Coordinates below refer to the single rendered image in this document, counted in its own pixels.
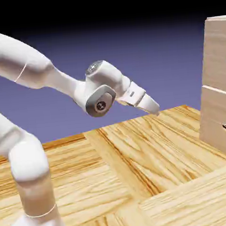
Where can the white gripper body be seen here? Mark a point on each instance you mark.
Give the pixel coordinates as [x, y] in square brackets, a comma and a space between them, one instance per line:
[150, 104]

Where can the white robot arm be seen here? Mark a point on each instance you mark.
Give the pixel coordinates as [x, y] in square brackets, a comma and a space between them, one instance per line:
[32, 68]

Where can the light wood drawer front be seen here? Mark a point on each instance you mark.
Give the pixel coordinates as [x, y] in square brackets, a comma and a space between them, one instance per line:
[214, 118]
[216, 56]

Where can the light wood cabinet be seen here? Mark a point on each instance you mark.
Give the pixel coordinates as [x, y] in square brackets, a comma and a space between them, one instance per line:
[217, 87]

